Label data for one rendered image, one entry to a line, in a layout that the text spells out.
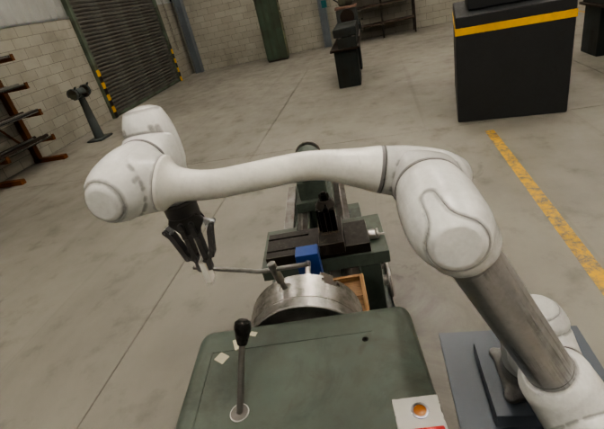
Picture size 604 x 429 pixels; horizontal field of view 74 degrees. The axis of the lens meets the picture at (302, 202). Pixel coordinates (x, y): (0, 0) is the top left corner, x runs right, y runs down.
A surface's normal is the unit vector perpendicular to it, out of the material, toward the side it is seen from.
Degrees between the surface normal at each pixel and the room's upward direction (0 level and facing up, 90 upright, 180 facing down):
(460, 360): 0
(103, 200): 88
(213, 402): 0
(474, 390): 0
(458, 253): 84
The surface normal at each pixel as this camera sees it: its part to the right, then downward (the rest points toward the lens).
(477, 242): -0.18, 0.42
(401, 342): -0.21, -0.86
